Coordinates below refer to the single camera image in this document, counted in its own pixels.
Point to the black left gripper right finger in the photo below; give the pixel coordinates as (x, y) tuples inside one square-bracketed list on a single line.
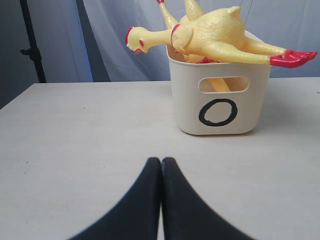
[(185, 215)]

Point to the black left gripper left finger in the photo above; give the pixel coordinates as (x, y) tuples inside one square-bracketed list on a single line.
[(136, 215)]

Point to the yellow rubber chicken top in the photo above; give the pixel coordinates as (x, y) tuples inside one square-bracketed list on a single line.
[(218, 35)]

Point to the yellow rubber chicken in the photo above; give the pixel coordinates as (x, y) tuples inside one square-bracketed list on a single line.
[(193, 11), (218, 35)]

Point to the white bin marked O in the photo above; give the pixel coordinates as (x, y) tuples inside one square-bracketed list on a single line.
[(216, 98)]

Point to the black light stand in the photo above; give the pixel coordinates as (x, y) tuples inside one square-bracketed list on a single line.
[(33, 51)]

